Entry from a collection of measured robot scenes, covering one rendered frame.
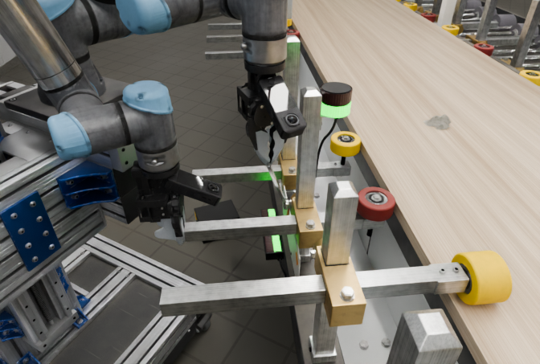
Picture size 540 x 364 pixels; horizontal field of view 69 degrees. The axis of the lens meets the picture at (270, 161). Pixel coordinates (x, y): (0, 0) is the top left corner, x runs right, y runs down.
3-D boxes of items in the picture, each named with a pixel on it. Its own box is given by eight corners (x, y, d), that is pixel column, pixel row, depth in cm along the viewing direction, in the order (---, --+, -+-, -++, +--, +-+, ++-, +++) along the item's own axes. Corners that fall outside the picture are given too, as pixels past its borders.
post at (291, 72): (281, 199, 118) (285, 38, 91) (280, 192, 121) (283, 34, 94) (293, 198, 118) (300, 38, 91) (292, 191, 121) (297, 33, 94)
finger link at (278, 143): (272, 149, 84) (272, 110, 78) (284, 164, 79) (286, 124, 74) (258, 153, 83) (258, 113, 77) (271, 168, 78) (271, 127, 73)
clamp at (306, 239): (298, 249, 84) (299, 231, 81) (289, 207, 95) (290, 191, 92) (324, 247, 84) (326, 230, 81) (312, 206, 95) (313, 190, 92)
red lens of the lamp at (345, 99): (323, 106, 72) (324, 95, 71) (316, 92, 77) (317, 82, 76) (354, 104, 73) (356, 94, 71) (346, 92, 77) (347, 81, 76)
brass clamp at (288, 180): (280, 190, 106) (281, 175, 103) (275, 162, 117) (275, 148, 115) (303, 189, 107) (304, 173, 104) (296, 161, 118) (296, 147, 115)
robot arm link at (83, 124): (55, 141, 70) (119, 125, 74) (63, 173, 62) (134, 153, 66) (40, 100, 65) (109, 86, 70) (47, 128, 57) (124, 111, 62)
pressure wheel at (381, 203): (357, 248, 87) (364, 209, 81) (347, 223, 94) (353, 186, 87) (392, 246, 88) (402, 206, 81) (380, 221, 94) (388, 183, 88)
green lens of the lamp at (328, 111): (321, 118, 73) (322, 108, 72) (315, 104, 78) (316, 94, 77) (353, 116, 74) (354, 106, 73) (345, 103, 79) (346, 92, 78)
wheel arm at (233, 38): (206, 44, 210) (206, 36, 208) (206, 42, 213) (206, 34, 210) (288, 42, 214) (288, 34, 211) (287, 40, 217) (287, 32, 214)
